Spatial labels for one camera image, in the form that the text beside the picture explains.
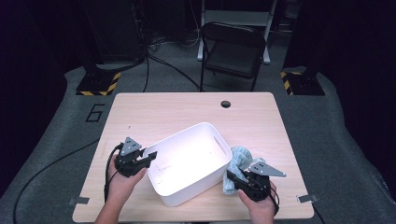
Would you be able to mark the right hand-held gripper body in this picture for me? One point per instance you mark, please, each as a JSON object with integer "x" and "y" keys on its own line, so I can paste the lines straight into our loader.
{"x": 264, "y": 170}

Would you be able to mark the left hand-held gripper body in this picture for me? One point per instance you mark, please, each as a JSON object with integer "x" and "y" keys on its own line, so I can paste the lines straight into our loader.
{"x": 129, "y": 147}

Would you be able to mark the light blue fluffy towel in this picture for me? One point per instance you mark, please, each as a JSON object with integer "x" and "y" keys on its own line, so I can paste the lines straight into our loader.
{"x": 241, "y": 157}

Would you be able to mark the white plastic storage box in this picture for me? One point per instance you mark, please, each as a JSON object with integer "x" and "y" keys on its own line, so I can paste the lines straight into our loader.
{"x": 186, "y": 161}

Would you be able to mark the person's right hand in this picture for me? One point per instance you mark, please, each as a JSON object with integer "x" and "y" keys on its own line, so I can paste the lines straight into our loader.
{"x": 263, "y": 208}

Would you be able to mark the person's left hand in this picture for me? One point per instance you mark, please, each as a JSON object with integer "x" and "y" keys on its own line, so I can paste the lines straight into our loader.
{"x": 121, "y": 186}

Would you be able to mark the grey tape piece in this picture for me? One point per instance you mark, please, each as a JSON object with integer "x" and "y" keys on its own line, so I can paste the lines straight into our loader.
{"x": 308, "y": 198}
{"x": 79, "y": 200}

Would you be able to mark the black stand with striped base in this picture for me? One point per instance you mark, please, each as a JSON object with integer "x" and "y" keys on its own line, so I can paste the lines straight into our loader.
{"x": 306, "y": 84}
{"x": 96, "y": 84}

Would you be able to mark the black table grommet hole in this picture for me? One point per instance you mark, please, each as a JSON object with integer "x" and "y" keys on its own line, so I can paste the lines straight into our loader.
{"x": 225, "y": 104}

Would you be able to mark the black folding chair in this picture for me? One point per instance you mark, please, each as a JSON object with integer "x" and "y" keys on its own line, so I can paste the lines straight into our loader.
{"x": 232, "y": 59}

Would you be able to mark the black equipment cabinet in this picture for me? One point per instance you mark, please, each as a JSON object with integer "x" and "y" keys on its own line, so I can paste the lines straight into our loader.
{"x": 115, "y": 31}

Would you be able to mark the white metal rack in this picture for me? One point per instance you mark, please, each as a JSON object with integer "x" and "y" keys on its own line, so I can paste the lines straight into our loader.
{"x": 238, "y": 17}

